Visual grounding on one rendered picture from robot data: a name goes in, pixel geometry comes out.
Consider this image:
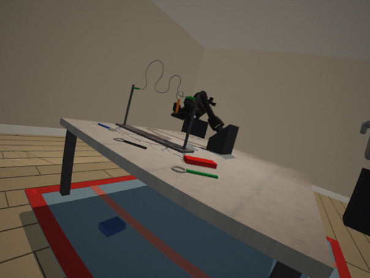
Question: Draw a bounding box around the red rectangular block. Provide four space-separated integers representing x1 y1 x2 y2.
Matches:
183 155 217 168

